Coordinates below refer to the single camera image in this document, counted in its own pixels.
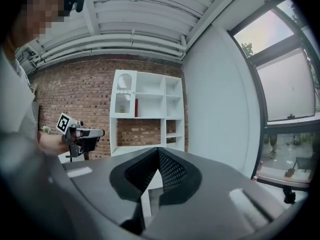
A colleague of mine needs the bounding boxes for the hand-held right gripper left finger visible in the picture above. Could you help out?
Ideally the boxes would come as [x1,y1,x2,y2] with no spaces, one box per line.
[61,146,161,236]

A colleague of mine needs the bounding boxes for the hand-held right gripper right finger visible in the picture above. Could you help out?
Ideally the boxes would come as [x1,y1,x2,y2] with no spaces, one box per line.
[144,146,286,240]

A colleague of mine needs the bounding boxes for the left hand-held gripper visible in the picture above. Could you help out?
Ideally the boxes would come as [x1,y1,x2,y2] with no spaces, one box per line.
[56,112,106,160]

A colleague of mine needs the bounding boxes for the person's left forearm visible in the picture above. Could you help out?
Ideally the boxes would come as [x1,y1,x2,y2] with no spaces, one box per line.
[37,130,70,156]

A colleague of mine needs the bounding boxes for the white arched-window cabinet door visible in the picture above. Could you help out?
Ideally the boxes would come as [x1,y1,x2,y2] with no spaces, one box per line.
[111,69,138,119]

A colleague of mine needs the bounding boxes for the black bag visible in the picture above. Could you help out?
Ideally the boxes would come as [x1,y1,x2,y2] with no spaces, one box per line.
[283,186,297,205]

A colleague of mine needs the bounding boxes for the white shelf unit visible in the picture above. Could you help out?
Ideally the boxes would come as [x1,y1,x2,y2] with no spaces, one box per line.
[109,69,186,158]

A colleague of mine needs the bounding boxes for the grey t-shirt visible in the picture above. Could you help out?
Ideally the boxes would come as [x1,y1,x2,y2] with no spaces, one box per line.
[0,46,39,140]

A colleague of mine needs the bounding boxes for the white ceiling pipe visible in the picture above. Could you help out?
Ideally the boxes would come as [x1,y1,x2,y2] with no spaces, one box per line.
[37,40,187,57]
[41,32,187,50]
[39,47,187,63]

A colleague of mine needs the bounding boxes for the dark outdoor chair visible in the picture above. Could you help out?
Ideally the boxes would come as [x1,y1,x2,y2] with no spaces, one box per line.
[294,156,316,173]

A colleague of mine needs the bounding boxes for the black-framed window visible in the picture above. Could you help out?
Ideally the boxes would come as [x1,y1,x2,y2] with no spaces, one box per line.
[228,0,320,193]

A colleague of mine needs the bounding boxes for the person's head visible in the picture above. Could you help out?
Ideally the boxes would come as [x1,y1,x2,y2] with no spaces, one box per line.
[6,0,74,50]

